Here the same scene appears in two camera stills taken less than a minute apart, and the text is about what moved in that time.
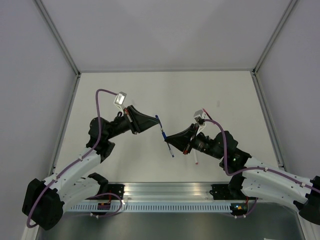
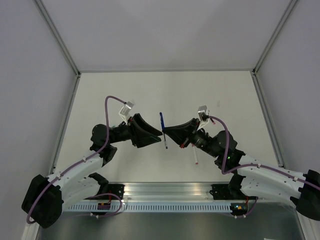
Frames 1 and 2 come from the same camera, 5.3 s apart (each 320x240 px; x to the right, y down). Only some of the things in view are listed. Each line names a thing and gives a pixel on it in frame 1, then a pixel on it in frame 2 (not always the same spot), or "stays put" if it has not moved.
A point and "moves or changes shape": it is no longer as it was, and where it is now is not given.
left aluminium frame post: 57,34 stays put
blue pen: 160,123 moves or changes shape
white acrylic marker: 195,157 stays put
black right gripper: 181,140 -> 182,133
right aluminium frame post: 292,4 stays put
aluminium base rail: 167,191 stays put
